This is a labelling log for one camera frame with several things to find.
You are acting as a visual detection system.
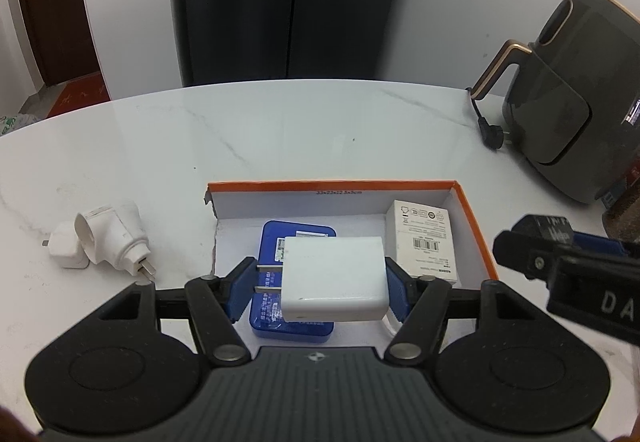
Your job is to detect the black power plug cable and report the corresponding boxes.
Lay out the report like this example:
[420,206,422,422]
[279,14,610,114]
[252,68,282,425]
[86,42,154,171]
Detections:
[465,87,511,151]

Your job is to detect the red doormat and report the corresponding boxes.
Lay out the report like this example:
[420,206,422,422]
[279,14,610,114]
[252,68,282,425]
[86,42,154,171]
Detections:
[48,72,111,117]

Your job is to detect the white cube charger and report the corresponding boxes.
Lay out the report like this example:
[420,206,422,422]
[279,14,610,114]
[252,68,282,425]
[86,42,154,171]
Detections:
[42,221,90,270]

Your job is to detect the blue rectangular box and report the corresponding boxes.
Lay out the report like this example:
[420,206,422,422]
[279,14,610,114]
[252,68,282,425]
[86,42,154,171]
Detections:
[247,219,338,338]

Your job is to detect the glass jar with granules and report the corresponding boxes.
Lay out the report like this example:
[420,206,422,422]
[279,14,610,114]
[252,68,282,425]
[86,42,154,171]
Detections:
[602,182,640,243]

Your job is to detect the black USB charger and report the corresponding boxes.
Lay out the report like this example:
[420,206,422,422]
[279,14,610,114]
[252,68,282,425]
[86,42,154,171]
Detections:
[512,215,574,244]

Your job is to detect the white plug-in vaporizer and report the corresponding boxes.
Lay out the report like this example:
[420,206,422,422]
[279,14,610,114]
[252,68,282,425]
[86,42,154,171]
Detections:
[74,199,156,281]

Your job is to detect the orange white cardboard tray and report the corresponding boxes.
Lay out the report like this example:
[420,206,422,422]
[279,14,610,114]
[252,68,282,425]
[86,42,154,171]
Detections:
[205,180,498,289]

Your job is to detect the white barcode product box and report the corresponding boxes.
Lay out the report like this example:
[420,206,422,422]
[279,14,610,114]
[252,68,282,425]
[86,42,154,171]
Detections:
[385,199,458,284]

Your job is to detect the dark grey air fryer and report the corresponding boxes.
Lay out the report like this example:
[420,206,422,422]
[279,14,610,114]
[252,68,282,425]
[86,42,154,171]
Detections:
[468,0,639,204]

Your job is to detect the white USB charger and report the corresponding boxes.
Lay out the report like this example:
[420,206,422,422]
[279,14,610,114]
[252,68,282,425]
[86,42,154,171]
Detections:
[254,236,390,323]

